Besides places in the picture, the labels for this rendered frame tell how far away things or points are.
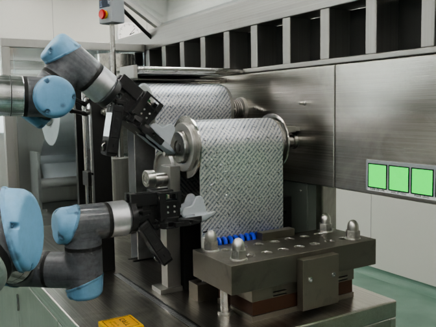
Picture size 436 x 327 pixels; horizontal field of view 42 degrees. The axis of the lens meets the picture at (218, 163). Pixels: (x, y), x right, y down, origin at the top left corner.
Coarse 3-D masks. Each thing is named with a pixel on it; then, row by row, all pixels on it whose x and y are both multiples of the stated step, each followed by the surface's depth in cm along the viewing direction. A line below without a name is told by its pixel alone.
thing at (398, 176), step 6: (390, 168) 121; (396, 168) 119; (402, 168) 118; (390, 174) 121; (396, 174) 119; (402, 174) 118; (390, 180) 121; (396, 180) 119; (402, 180) 118; (390, 186) 121; (396, 186) 120; (402, 186) 118
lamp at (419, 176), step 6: (414, 174) 115; (420, 174) 114; (426, 174) 113; (432, 174) 112; (414, 180) 115; (420, 180) 114; (426, 180) 113; (432, 180) 112; (414, 186) 116; (420, 186) 114; (426, 186) 113; (414, 192) 116; (420, 192) 114; (426, 192) 113
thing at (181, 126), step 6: (180, 126) 132; (186, 126) 130; (174, 132) 135; (186, 132) 130; (192, 132) 128; (282, 132) 141; (192, 138) 128; (282, 138) 140; (192, 144) 128; (192, 150) 128; (192, 156) 128; (186, 162) 131; (192, 162) 129; (180, 168) 133; (186, 168) 131
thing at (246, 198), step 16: (208, 176) 129; (224, 176) 132; (240, 176) 134; (256, 176) 136; (272, 176) 139; (208, 192) 130; (224, 192) 132; (240, 192) 134; (256, 192) 137; (272, 192) 139; (208, 208) 130; (224, 208) 132; (240, 208) 135; (256, 208) 137; (272, 208) 140; (208, 224) 130; (224, 224) 133; (240, 224) 135; (256, 224) 138; (272, 224) 140
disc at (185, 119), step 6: (180, 120) 134; (186, 120) 131; (192, 120) 129; (174, 126) 137; (192, 126) 129; (198, 132) 127; (198, 138) 127; (198, 144) 127; (198, 150) 127; (198, 156) 128; (174, 162) 138; (198, 162) 128; (192, 168) 130; (198, 168) 128; (180, 174) 136; (186, 174) 133; (192, 174) 131
